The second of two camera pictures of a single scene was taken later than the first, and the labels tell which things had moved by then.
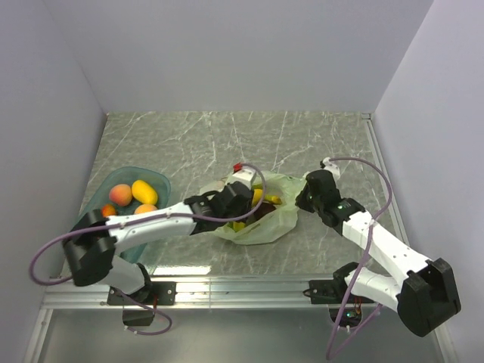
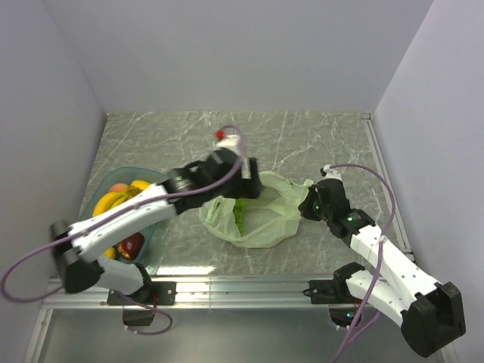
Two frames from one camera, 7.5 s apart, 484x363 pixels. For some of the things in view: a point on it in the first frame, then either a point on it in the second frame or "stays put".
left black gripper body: x=244 y=210 -> x=239 y=187
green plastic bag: x=274 y=227 stays put
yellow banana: x=257 y=197 -> x=110 y=200
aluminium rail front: x=216 y=293 stays put
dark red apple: x=263 y=209 -> x=130 y=246
